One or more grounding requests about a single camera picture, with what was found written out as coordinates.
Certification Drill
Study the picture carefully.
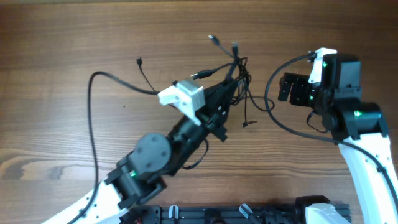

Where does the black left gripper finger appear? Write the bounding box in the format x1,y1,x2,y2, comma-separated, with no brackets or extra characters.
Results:
205,96,231,113
205,79,238,100

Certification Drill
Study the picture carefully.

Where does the black USB-A cable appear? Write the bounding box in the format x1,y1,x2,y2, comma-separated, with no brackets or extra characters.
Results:
190,35,249,106

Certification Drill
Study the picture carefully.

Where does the black angled plug cable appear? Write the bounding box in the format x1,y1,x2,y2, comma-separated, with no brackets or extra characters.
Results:
228,41,276,113

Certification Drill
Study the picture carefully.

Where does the thin black cable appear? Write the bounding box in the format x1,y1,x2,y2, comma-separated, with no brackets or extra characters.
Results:
136,57,259,128

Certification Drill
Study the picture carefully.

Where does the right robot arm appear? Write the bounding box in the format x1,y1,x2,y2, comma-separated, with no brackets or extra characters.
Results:
278,51,397,223

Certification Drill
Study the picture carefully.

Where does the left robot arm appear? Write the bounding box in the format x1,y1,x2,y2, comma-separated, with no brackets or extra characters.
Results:
48,79,238,223

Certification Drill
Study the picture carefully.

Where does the black right camera cable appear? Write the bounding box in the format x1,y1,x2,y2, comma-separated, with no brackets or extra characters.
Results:
264,52,398,215

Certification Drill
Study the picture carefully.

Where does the black camera cable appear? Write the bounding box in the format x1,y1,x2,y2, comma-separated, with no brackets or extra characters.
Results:
264,52,398,215
67,71,161,224

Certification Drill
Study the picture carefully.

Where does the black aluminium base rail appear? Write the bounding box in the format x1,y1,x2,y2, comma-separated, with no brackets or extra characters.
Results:
119,195,352,224

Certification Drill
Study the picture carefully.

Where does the black left camera cable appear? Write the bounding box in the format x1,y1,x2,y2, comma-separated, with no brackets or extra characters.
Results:
67,71,161,224

